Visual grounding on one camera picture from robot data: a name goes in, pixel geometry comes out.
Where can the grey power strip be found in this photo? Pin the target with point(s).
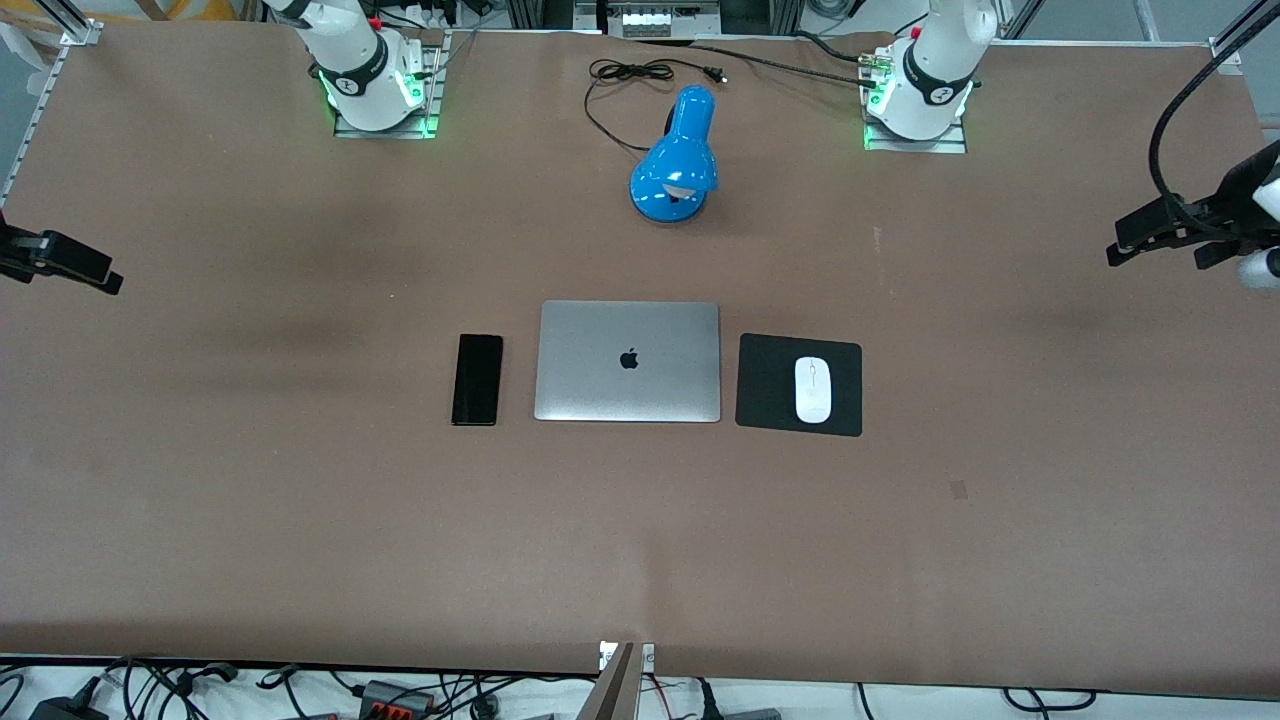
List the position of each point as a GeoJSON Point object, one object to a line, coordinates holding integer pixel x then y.
{"type": "Point", "coordinates": [668, 17]}

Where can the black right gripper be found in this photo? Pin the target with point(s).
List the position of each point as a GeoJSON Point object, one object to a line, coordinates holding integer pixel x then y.
{"type": "Point", "coordinates": [14, 251]}

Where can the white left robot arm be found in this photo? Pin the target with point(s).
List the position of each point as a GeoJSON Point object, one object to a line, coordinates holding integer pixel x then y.
{"type": "Point", "coordinates": [930, 80]}

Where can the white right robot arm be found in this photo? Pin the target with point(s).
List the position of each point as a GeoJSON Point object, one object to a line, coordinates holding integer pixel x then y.
{"type": "Point", "coordinates": [350, 60]}

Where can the white computer mouse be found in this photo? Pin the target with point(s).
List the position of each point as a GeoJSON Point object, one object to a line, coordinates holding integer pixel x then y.
{"type": "Point", "coordinates": [812, 389]}

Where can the black mouse pad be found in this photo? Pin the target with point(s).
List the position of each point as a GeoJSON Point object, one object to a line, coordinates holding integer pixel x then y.
{"type": "Point", "coordinates": [770, 385]}

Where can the blue desk lamp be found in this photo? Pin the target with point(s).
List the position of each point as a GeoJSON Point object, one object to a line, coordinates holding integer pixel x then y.
{"type": "Point", "coordinates": [678, 165]}

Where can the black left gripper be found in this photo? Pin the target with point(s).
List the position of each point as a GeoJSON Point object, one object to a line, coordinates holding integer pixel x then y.
{"type": "Point", "coordinates": [1234, 208]}

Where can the aluminium frame rail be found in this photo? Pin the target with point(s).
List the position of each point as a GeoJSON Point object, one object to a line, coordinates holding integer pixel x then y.
{"type": "Point", "coordinates": [40, 95]}

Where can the black smartphone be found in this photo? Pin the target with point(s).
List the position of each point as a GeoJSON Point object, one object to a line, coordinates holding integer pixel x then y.
{"type": "Point", "coordinates": [477, 379]}

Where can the silver closed laptop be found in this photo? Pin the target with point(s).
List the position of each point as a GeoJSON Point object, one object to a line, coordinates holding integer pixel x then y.
{"type": "Point", "coordinates": [628, 361]}

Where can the black power adapter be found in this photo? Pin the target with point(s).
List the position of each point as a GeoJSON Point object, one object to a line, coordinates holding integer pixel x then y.
{"type": "Point", "coordinates": [68, 706]}

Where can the grey connector box orange tabs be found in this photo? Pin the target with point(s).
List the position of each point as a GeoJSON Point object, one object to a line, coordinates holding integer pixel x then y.
{"type": "Point", "coordinates": [398, 697]}

